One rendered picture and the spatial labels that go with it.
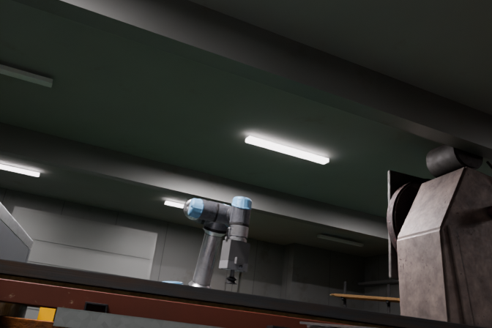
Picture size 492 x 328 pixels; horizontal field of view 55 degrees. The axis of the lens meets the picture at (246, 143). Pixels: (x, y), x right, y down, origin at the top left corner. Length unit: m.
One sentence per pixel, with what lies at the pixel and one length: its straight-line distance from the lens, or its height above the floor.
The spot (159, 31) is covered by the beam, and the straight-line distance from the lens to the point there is 3.72.
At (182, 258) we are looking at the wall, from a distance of 11.56.
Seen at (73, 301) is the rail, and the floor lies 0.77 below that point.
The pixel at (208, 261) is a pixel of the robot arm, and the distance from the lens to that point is 2.28.
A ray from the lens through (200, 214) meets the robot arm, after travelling 1.84.
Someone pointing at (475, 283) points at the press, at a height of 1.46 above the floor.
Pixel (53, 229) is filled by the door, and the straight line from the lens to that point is 11.09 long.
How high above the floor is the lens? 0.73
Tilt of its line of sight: 23 degrees up
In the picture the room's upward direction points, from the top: 7 degrees clockwise
